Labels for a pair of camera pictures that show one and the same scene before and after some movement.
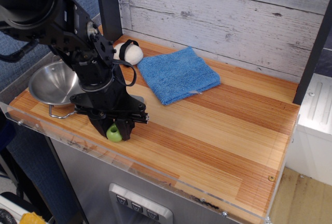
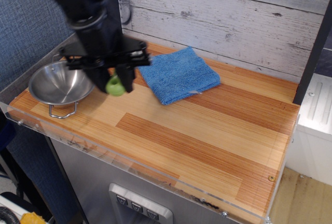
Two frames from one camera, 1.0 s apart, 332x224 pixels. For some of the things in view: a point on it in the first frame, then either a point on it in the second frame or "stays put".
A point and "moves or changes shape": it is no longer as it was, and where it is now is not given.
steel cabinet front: (90, 178) stays put
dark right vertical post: (315, 55) stays put
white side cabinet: (310, 153) stays put
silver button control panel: (132, 206) stays put
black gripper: (113, 102) -> (100, 45)
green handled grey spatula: (113, 135) moves or changes shape
